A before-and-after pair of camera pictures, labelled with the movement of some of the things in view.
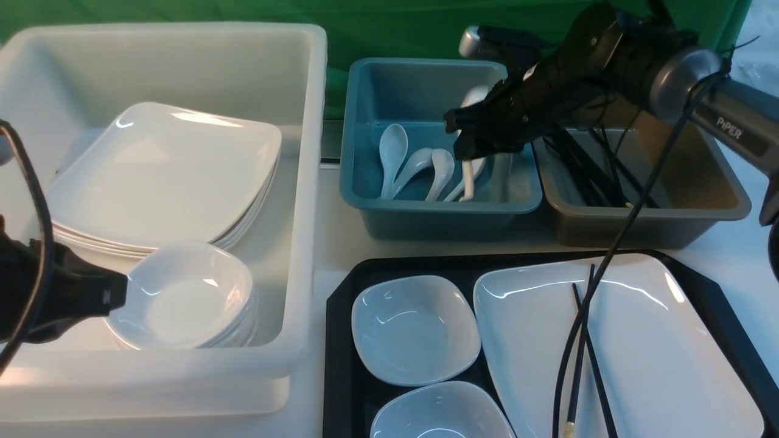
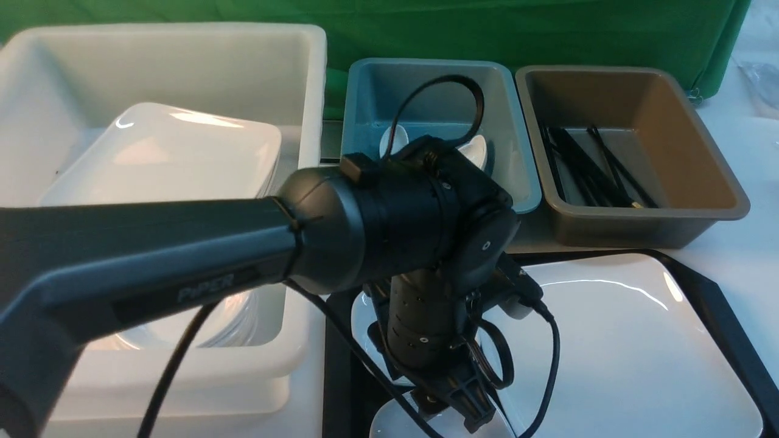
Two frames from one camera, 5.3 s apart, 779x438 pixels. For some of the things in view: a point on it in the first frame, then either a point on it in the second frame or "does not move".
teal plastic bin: [399, 178] does not move
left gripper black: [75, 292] → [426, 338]
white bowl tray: [455, 409] does not move
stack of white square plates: [155, 174] does not move
